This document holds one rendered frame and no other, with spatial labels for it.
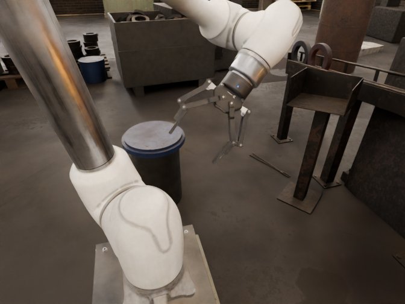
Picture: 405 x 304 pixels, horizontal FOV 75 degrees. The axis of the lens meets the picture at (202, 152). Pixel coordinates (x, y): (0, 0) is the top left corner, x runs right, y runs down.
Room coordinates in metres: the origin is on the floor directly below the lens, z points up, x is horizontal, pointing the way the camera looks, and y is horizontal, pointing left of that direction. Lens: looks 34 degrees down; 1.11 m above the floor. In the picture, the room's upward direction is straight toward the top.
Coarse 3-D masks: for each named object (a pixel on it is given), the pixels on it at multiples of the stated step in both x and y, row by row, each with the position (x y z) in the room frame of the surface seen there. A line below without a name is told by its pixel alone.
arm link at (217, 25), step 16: (160, 0) 0.53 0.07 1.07; (176, 0) 0.53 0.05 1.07; (192, 0) 0.60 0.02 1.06; (224, 0) 0.77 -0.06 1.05; (192, 16) 0.68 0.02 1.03; (208, 16) 0.72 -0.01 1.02; (224, 16) 0.74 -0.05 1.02; (240, 16) 0.74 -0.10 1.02; (208, 32) 0.75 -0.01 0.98; (224, 32) 0.74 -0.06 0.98
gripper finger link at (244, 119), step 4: (248, 112) 0.61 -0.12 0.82; (244, 116) 0.60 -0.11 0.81; (248, 116) 0.60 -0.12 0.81; (244, 120) 0.60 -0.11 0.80; (240, 124) 0.61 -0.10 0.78; (244, 124) 0.59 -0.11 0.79; (240, 128) 0.59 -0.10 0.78; (244, 128) 0.59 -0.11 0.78; (240, 132) 0.58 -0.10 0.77; (244, 132) 0.58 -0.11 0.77; (240, 136) 0.58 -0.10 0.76; (244, 136) 0.58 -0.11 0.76; (240, 140) 0.58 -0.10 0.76; (240, 144) 0.57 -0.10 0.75
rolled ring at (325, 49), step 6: (312, 48) 1.71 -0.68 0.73; (318, 48) 1.66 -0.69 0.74; (324, 48) 1.61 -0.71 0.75; (312, 54) 1.71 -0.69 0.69; (324, 54) 1.60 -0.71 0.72; (330, 54) 1.58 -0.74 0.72; (312, 60) 1.71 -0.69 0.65; (324, 60) 1.59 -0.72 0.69; (330, 60) 1.57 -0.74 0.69; (324, 66) 1.58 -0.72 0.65
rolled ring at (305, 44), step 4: (300, 40) 1.84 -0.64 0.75; (304, 40) 1.83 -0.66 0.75; (296, 44) 1.88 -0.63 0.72; (300, 44) 1.83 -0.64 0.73; (304, 44) 1.79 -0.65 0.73; (308, 44) 1.79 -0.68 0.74; (292, 48) 1.91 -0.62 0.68; (296, 48) 1.88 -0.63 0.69; (304, 48) 1.78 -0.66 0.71; (308, 48) 1.76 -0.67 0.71; (292, 52) 1.90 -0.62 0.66; (296, 52) 1.89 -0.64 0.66; (304, 52) 1.78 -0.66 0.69; (308, 52) 1.75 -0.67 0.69; (292, 56) 1.89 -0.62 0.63; (296, 56) 1.89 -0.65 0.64; (304, 56) 1.77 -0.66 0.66; (296, 60) 1.87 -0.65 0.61; (304, 60) 1.76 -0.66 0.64
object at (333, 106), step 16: (304, 80) 1.33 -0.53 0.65; (320, 80) 1.29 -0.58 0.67; (336, 80) 1.24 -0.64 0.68; (352, 80) 1.20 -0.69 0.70; (288, 96) 1.19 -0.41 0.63; (304, 96) 1.28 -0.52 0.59; (320, 96) 1.27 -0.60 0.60; (336, 96) 1.23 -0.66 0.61; (352, 96) 1.04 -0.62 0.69; (320, 112) 1.14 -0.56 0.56; (336, 112) 1.05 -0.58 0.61; (320, 128) 1.13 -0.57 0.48; (320, 144) 1.14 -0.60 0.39; (304, 160) 1.15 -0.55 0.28; (304, 176) 1.14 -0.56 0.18; (288, 192) 1.19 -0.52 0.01; (304, 192) 1.12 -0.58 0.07; (304, 208) 1.06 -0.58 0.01
